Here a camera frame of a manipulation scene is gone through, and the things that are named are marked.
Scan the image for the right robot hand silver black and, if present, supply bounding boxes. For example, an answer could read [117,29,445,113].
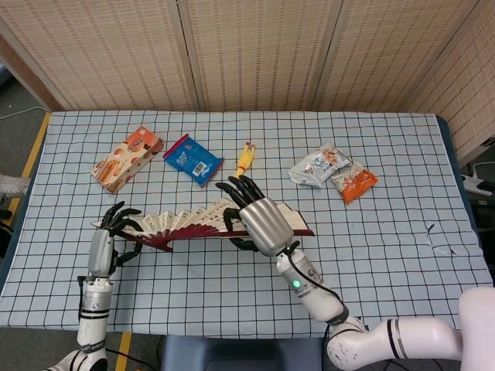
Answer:
[215,174,294,257]

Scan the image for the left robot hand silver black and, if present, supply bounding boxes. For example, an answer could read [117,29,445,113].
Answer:
[87,200,143,278]

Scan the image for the paper folding fan red ribs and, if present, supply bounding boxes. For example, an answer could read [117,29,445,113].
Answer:
[90,199,315,253]

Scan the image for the yellow rubber chicken toy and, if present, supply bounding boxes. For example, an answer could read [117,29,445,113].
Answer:
[234,141,258,179]

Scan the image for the silver snack bag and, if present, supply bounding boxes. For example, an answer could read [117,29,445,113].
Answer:
[288,143,353,189]

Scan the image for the orange biscuit cardboard box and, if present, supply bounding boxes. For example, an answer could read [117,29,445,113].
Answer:
[90,126,166,194]

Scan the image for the blue snack bag red edges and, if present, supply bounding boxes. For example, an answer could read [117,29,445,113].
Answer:
[162,134,225,188]

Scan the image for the orange snack bag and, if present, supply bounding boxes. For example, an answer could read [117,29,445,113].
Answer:
[332,162,379,206]

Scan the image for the light blue checked tablecloth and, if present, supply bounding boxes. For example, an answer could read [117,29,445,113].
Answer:
[0,111,486,341]

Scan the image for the blue grey robot torso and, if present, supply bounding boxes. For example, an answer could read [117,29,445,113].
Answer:
[160,335,329,371]

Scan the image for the woven folding screen panel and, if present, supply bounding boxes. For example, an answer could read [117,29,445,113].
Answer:
[187,0,343,113]
[0,34,73,113]
[0,0,200,113]
[404,11,495,163]
[315,0,480,115]

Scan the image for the white power strip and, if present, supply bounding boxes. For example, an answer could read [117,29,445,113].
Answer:
[462,173,495,194]

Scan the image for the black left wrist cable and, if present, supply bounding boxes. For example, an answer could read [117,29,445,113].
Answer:
[76,275,85,322]

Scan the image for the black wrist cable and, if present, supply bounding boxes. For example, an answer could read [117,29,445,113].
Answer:
[76,275,85,322]
[285,241,345,310]

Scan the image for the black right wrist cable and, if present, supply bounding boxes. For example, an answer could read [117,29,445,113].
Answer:
[285,241,345,310]

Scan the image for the white floor cable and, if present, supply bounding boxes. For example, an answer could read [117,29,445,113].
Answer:
[0,106,47,121]

